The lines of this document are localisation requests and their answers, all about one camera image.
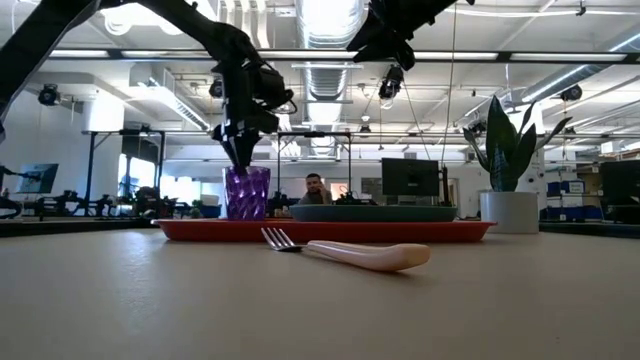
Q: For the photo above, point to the person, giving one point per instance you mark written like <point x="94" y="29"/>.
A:
<point x="315" y="192"/>

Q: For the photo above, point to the blue-screen monitor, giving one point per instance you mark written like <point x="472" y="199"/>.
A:
<point x="37" y="179"/>

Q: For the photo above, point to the black metal frame stand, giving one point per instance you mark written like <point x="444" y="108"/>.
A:
<point x="314" y="134"/>
<point x="90" y="170"/>

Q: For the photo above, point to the red plastic tray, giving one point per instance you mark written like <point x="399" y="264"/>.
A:
<point x="350" y="232"/>

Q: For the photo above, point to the black computer monitor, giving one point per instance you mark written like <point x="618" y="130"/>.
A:
<point x="620" y="185"/>
<point x="410" y="177"/>

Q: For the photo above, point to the blue bin with white label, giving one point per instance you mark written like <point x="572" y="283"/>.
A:
<point x="565" y="187"/>

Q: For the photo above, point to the purple faceted plastic cup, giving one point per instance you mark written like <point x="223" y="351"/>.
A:
<point x="247" y="197"/>

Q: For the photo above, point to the black background robot arm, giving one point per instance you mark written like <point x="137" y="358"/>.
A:
<point x="10" y="205"/>
<point x="355" y="200"/>

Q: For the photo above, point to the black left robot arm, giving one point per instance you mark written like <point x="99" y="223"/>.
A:
<point x="30" y="50"/>

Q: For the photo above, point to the black background robot rig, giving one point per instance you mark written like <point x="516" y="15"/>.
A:
<point x="65" y="205"/>
<point x="150" y="202"/>

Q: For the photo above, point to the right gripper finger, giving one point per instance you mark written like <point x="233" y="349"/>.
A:
<point x="400" y="47"/>
<point x="367" y="37"/>

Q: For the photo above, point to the black ceiling spotlight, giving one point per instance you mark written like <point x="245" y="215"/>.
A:
<point x="571" y="93"/>
<point x="216" y="90"/>
<point x="49" y="95"/>
<point x="391" y="82"/>

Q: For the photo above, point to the blue storage bin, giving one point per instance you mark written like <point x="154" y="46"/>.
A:
<point x="575" y="213"/>

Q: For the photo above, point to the green round plate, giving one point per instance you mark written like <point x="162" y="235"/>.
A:
<point x="375" y="214"/>

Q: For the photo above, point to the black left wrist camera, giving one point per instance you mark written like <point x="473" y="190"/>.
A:
<point x="275" y="87"/>

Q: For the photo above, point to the silver ceiling air duct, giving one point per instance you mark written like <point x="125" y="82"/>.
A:
<point x="327" y="20"/>

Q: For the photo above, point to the white plant pot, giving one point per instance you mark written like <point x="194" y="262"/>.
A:
<point x="510" y="212"/>

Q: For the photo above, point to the green snake plant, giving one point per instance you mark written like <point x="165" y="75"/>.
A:
<point x="502" y="150"/>

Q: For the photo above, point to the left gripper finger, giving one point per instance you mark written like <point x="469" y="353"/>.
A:
<point x="234" y="150"/>
<point x="250" y="147"/>

